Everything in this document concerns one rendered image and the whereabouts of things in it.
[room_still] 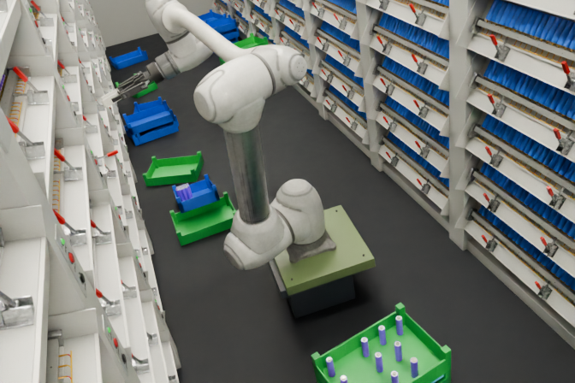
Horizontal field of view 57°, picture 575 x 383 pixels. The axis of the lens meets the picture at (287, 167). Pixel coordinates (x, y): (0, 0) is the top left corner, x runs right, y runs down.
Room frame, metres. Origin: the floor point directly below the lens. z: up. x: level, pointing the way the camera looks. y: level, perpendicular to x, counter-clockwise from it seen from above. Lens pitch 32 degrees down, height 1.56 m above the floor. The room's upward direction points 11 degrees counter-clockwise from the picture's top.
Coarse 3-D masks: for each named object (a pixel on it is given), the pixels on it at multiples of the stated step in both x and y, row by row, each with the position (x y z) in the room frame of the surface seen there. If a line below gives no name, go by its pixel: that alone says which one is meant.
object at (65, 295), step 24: (0, 144) 0.61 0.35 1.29; (0, 168) 0.60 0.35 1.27; (24, 168) 0.66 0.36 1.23; (0, 192) 0.59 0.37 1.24; (24, 192) 0.60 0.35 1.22; (48, 216) 0.65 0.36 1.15; (48, 240) 0.60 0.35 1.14; (72, 288) 0.60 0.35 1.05; (48, 312) 0.59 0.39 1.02; (96, 312) 0.64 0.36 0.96
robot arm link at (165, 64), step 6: (168, 54) 1.84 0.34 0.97; (156, 60) 1.84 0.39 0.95; (162, 60) 1.83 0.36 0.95; (168, 60) 1.82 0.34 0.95; (162, 66) 1.81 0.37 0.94; (168, 66) 1.81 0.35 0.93; (174, 66) 1.82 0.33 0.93; (162, 72) 1.82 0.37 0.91; (168, 72) 1.81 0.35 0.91; (174, 72) 1.82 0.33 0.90; (168, 78) 1.82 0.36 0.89
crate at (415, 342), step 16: (400, 304) 1.02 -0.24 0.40; (384, 320) 1.00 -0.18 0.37; (368, 336) 0.97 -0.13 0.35; (400, 336) 0.97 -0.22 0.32; (416, 336) 0.96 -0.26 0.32; (336, 352) 0.93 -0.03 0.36; (352, 352) 0.95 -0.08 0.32; (384, 352) 0.93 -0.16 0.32; (416, 352) 0.91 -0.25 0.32; (432, 352) 0.90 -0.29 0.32; (448, 352) 0.84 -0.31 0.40; (320, 368) 0.89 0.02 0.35; (336, 368) 0.91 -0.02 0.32; (352, 368) 0.90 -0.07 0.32; (368, 368) 0.89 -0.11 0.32; (384, 368) 0.88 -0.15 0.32; (400, 368) 0.87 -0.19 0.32; (432, 368) 0.82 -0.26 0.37; (448, 368) 0.84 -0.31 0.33
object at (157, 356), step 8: (144, 296) 1.27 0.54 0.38; (144, 304) 1.26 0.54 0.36; (152, 304) 1.26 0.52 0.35; (144, 312) 1.22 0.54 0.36; (152, 312) 1.22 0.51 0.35; (144, 320) 1.19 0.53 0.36; (152, 320) 1.19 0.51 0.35; (152, 328) 1.15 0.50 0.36; (152, 336) 1.10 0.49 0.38; (152, 344) 1.09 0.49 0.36; (160, 344) 1.09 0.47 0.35; (152, 352) 1.06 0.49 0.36; (160, 352) 1.05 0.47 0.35; (152, 360) 1.03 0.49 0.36; (160, 360) 1.03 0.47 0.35; (160, 368) 1.00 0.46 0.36; (160, 376) 0.97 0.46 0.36
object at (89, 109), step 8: (88, 104) 1.95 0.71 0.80; (96, 104) 1.95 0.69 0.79; (88, 112) 1.94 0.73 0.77; (96, 112) 1.95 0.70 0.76; (88, 120) 1.88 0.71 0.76; (96, 120) 1.88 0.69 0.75; (88, 136) 1.73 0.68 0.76; (96, 136) 1.73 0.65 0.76; (96, 144) 1.66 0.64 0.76; (96, 152) 1.60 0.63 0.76; (104, 168) 1.49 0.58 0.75; (104, 176) 1.37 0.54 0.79
